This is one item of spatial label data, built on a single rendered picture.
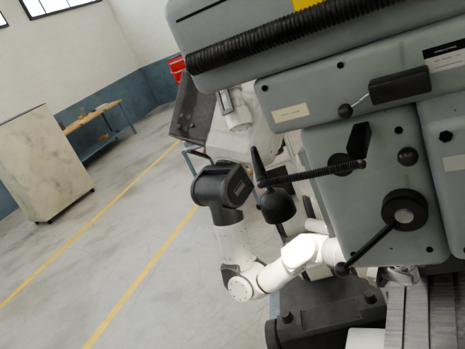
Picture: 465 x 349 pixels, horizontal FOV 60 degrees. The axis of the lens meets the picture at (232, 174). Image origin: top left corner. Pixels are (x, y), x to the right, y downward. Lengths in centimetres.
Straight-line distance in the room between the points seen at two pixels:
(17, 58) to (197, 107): 877
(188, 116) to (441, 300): 86
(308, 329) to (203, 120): 102
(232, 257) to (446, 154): 69
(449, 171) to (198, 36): 42
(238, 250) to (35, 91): 885
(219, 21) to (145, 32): 1131
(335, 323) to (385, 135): 121
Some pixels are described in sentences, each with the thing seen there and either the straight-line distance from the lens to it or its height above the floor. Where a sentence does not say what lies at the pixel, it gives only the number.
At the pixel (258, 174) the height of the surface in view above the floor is 159.
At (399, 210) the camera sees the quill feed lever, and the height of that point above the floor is 147.
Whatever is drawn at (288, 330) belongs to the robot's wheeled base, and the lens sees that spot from 181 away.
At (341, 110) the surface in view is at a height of 166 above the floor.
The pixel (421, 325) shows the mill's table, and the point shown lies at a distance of 123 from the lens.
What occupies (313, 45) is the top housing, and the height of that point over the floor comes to 175.
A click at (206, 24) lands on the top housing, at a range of 64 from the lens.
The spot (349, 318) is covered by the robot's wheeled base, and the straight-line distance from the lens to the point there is 178.
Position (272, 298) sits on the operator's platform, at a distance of 229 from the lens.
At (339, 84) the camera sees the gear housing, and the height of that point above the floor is 169.
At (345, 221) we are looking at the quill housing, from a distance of 76.
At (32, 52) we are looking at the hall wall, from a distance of 1010.
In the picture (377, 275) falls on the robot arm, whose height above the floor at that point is 125.
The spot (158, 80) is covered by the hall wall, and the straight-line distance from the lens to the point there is 1217.
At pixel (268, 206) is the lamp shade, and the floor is 146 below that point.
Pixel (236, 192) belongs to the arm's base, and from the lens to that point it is 111.
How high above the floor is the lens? 185
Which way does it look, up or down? 22 degrees down
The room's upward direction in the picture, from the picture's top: 24 degrees counter-clockwise
